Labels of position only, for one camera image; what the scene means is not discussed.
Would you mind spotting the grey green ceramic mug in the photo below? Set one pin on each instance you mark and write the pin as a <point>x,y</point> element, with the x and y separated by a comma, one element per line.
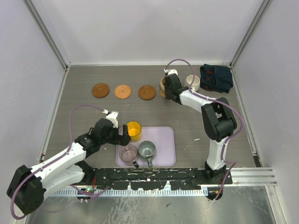
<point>147,151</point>

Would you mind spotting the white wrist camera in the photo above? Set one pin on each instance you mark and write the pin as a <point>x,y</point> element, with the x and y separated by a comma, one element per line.
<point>170,72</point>
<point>112,116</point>

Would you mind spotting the clear purple glass mug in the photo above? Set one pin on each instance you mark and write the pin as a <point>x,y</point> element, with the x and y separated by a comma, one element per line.
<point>128,156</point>

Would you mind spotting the left aluminium frame post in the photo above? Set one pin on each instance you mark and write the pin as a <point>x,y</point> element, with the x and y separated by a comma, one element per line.
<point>40,16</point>

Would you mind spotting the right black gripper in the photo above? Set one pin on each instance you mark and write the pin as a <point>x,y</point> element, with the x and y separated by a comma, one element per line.
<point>167,95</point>

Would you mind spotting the aluminium frame post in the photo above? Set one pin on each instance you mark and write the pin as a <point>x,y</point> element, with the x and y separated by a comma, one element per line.
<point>252,27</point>
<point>40,16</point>

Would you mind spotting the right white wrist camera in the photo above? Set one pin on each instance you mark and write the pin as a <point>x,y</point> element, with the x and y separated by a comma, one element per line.
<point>170,72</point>

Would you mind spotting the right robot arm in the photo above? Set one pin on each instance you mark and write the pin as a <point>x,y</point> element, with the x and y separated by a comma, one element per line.
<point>218,120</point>

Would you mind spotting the slotted white cable duct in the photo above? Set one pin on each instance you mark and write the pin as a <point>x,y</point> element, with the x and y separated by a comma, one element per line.
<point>140,192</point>

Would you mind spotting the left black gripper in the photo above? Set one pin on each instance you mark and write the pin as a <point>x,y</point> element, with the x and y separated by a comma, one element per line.
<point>121,139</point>

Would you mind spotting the wooden coaster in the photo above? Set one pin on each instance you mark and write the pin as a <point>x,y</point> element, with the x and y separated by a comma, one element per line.
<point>147,92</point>
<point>100,90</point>

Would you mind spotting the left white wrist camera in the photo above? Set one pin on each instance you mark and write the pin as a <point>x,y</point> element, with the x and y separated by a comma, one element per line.
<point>112,116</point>

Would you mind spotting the beige ceramic mug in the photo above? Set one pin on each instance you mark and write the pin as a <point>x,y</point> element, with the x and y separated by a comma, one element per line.
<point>161,85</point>

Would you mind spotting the lavender plastic tray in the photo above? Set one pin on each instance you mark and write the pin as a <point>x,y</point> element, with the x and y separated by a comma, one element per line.
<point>163,139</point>

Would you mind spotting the yellow glass mug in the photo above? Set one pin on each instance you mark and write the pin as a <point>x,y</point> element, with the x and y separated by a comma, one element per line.
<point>134,131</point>

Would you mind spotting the dark blue folded cloth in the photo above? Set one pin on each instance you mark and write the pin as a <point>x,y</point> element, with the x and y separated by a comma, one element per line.
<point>216,78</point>

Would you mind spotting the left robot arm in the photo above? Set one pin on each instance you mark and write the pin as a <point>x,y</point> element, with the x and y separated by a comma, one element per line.
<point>29,187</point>

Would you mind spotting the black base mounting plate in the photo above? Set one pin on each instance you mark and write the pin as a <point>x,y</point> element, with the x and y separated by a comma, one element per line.
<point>147,178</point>

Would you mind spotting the right aluminium frame post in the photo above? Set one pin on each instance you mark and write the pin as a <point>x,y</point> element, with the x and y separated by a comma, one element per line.
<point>252,27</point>

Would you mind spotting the white ceramic mug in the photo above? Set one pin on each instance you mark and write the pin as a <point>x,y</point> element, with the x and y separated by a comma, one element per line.
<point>195,81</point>

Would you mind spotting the front aluminium rail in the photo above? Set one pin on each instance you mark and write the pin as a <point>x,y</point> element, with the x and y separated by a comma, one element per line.
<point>252,177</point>

